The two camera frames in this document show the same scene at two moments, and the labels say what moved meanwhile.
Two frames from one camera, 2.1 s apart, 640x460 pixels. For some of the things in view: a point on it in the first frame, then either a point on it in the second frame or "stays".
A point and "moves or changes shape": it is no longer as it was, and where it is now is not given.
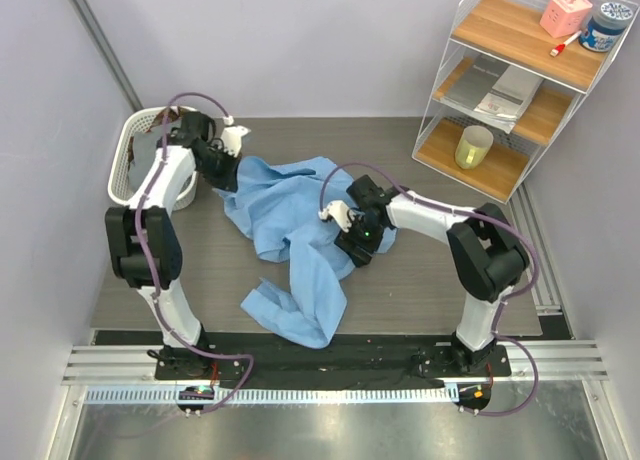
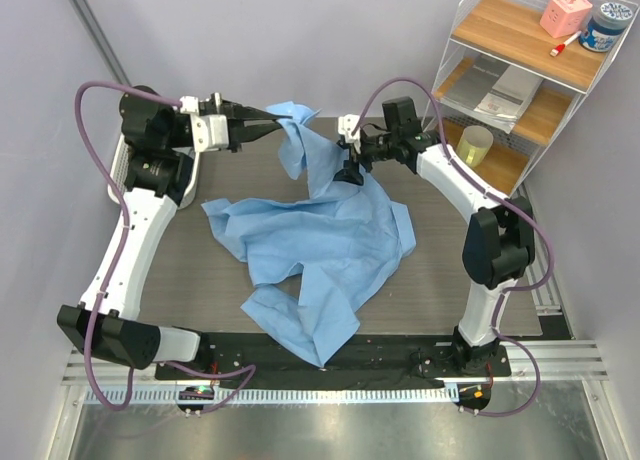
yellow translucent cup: x=473 y=146 stays
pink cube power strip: x=565 y=14 stays
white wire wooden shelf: x=522 y=58 stays
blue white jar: x=603 y=32 stays
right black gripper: x=349 y=240 -> x=350 y=172
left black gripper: x=228 y=181 -> x=238 y=115
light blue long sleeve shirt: x=281 y=208 moves or changes shape
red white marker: x=560 y=48 stays
